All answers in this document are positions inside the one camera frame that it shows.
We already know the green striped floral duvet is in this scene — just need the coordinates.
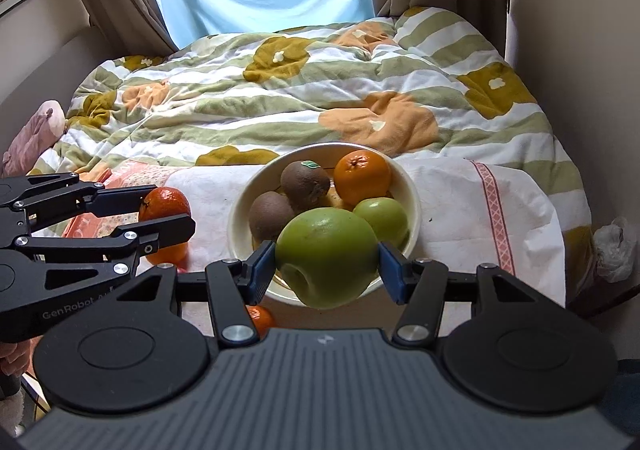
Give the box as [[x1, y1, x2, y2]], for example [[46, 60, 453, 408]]
[[25, 5, 593, 281]]

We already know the plain brown kiwi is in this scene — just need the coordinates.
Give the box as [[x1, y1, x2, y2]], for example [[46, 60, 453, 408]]
[[248, 191, 297, 242]]

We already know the pink plush toy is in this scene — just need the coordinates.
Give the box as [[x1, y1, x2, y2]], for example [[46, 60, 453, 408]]
[[2, 100, 66, 176]]

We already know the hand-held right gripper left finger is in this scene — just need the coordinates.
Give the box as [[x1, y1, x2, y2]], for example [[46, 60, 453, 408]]
[[117, 240, 277, 350]]

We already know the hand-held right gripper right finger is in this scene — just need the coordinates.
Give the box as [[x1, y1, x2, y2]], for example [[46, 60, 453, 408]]
[[378, 241, 532, 346]]

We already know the small mandarin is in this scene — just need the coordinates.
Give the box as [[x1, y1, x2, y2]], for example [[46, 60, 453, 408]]
[[145, 240, 190, 267], [246, 306, 276, 338]]

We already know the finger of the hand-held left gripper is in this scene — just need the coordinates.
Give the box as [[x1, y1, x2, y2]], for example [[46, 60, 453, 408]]
[[0, 173, 148, 234], [14, 213, 197, 291]]

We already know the white plastic bag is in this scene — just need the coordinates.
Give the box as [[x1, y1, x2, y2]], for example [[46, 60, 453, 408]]
[[592, 217, 639, 284]]

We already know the brown kiwi with green sticker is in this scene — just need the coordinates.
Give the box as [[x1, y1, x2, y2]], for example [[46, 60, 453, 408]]
[[280, 159, 332, 211]]

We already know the green apple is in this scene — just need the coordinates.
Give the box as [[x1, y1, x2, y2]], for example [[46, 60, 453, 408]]
[[352, 197, 410, 252], [275, 208, 380, 309]]

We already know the white and pink patterned cloth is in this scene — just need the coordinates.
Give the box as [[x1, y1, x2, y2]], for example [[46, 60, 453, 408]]
[[60, 157, 568, 326]]

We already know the large orange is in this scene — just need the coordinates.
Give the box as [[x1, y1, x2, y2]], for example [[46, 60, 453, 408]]
[[138, 187, 192, 232], [333, 149, 393, 207]]

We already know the person's left hand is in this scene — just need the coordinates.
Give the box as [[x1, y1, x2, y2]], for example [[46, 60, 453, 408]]
[[0, 340, 34, 384]]

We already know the cream bowl with yellow print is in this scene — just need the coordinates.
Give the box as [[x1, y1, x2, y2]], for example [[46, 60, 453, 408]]
[[227, 143, 421, 304]]

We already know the dark blue clothing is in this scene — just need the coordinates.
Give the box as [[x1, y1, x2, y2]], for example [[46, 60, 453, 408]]
[[612, 357, 640, 436]]

